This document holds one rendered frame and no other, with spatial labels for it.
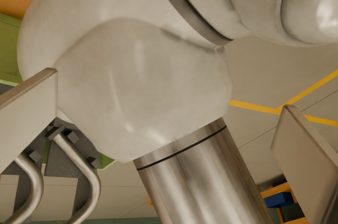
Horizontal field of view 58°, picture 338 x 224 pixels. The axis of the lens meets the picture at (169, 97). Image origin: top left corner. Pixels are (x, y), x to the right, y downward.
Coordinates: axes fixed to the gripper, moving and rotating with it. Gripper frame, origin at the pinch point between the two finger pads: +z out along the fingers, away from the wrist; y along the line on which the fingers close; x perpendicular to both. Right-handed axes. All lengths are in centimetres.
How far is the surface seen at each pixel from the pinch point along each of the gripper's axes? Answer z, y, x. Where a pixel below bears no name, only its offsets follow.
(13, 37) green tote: 47, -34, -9
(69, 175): 58, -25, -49
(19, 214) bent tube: 42, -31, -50
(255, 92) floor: 243, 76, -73
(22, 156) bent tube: 48, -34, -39
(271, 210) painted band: 483, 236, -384
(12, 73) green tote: 41, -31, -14
